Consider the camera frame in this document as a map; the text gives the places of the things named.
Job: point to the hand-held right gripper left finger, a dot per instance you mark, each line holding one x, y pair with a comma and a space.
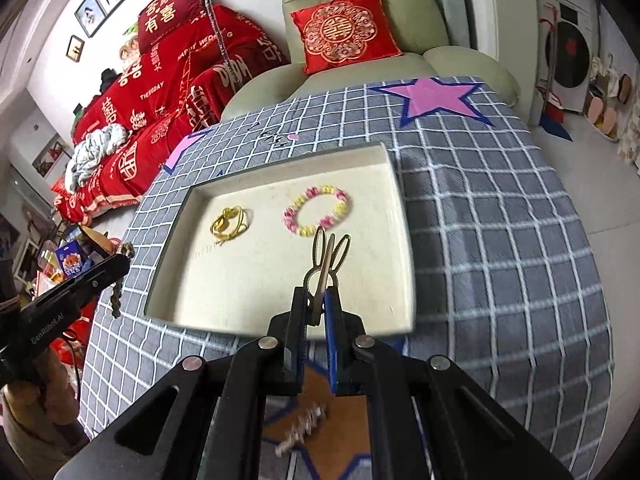
301, 340

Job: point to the red printed sofa blanket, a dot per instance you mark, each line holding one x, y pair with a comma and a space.
150, 95

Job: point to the grey jewelry tray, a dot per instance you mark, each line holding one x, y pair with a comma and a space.
240, 270

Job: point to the brown star patch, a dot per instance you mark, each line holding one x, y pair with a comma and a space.
320, 452

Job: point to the blue snack box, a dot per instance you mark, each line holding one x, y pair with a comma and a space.
70, 260

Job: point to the grey checked tablecloth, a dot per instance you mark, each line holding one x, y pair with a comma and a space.
500, 260

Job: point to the pink star patch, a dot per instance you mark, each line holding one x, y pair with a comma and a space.
432, 100

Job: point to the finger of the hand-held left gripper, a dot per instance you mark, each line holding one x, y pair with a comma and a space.
85, 282

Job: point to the small pink patch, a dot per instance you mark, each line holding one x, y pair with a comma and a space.
180, 155

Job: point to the small black picture frame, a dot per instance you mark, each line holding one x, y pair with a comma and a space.
75, 49

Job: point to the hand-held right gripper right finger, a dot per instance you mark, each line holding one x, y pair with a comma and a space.
331, 340

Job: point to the green armchair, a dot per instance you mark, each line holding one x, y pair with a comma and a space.
350, 77

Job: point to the dark item on sofa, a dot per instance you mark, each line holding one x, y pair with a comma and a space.
108, 80

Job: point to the white washing machine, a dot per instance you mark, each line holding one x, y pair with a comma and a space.
570, 50

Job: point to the rack of pink slippers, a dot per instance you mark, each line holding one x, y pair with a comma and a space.
602, 115

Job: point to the white grey clothes heap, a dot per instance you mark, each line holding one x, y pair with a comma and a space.
95, 147

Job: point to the red embroidered cushion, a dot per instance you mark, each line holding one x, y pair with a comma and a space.
345, 30

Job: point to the person's left forearm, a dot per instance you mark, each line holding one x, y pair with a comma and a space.
35, 410

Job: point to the thin tripod pole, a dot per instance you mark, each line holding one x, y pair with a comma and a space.
220, 30

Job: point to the silver star hair clip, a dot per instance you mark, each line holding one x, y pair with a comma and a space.
302, 427

